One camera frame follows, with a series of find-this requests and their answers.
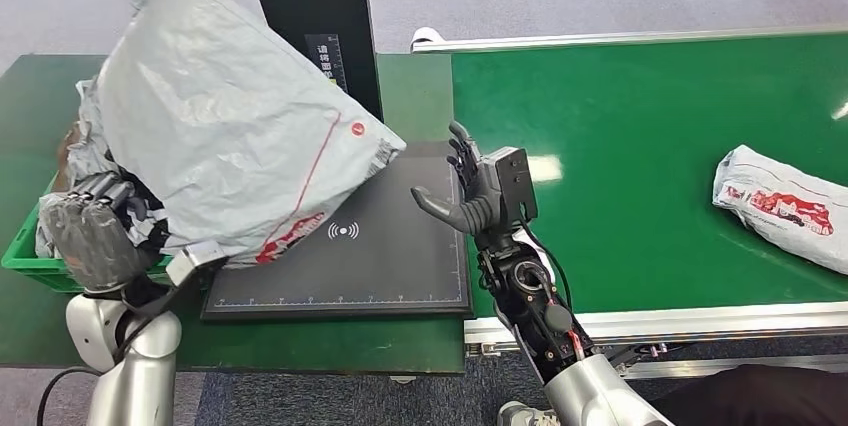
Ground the aluminium conveyor lower rail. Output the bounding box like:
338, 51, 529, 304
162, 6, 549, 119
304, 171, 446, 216
622, 353, 848, 381

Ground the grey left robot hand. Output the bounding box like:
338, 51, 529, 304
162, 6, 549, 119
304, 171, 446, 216
38, 170, 168, 296

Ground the black scanner base plate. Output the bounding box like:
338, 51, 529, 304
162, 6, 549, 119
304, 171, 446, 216
199, 140, 475, 324

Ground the grey shoe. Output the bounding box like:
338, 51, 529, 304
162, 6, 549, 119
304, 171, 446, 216
496, 401, 562, 426

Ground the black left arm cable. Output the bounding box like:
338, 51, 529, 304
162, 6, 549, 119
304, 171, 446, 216
35, 365, 102, 426

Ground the green conveyor belt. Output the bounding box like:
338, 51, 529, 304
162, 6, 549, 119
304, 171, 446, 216
451, 31, 848, 319

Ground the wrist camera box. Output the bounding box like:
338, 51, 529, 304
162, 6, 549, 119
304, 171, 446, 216
164, 240, 228, 288
486, 145, 540, 227

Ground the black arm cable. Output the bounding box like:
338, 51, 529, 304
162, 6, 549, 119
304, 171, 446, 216
35, 365, 102, 426
521, 216, 575, 313

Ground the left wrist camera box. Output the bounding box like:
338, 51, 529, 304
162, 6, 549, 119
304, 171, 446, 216
164, 240, 228, 288

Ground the black fabric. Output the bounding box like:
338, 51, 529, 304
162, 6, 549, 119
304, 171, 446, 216
651, 363, 848, 426

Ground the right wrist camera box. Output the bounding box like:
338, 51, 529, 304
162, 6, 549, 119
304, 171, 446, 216
486, 145, 540, 227

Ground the metal conveyor bracket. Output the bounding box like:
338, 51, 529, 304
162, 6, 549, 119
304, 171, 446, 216
608, 342, 672, 373

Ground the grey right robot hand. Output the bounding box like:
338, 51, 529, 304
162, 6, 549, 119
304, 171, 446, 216
409, 120, 506, 237

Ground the large white courier bag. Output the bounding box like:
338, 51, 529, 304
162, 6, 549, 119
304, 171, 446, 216
64, 0, 408, 271

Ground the green plastic crate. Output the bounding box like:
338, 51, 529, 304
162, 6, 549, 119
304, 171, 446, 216
0, 174, 175, 296

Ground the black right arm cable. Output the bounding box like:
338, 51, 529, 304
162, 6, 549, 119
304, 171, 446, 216
521, 216, 575, 313

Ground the small white red-print package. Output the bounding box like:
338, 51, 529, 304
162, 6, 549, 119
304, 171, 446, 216
711, 143, 848, 277

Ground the aluminium conveyor side rail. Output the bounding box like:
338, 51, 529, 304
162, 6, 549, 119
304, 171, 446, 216
409, 25, 848, 55
463, 302, 848, 349

